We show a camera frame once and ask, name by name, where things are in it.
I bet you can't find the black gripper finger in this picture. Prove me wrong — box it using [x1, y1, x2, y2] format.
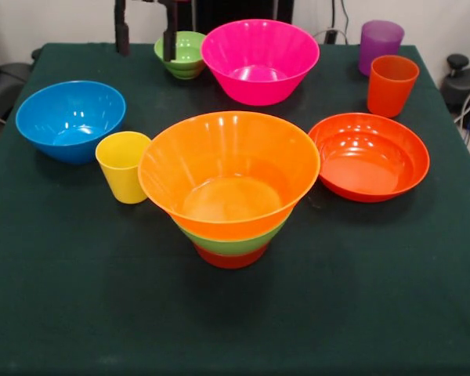
[114, 0, 132, 57]
[156, 0, 180, 63]

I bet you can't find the small green ribbed bowl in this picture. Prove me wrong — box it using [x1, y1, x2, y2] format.
[154, 31, 207, 81]

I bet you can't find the large yellow-orange bowl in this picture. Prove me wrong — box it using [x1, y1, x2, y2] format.
[137, 110, 322, 242]

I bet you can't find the large green bowl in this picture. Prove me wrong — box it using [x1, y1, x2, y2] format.
[172, 217, 289, 256]

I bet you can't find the wide shallow orange bowl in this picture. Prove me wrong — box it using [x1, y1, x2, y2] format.
[308, 112, 431, 204]

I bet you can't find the small orange bowl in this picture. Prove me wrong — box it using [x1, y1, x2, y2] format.
[193, 242, 270, 269]

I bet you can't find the large pink bowl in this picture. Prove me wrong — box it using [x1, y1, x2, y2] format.
[200, 18, 321, 107]

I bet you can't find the blue bowl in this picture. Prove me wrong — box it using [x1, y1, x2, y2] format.
[15, 81, 127, 165]

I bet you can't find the dark grey chair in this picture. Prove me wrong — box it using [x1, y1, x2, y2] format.
[0, 61, 33, 122]

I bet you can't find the yellow cup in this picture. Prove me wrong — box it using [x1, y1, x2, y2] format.
[95, 131, 153, 205]

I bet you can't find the purple cup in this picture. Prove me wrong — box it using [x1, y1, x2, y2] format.
[357, 20, 406, 77]

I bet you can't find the orange cup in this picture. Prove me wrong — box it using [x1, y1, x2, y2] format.
[367, 55, 421, 119]

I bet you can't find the dark green tablecloth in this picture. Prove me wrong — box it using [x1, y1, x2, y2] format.
[0, 42, 470, 376]

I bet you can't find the black clamp knob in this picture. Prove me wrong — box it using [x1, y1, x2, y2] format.
[446, 53, 470, 79]

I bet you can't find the black rounded base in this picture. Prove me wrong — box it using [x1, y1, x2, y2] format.
[440, 66, 470, 130]

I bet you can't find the black hanging cable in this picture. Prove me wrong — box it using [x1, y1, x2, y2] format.
[338, 0, 352, 45]

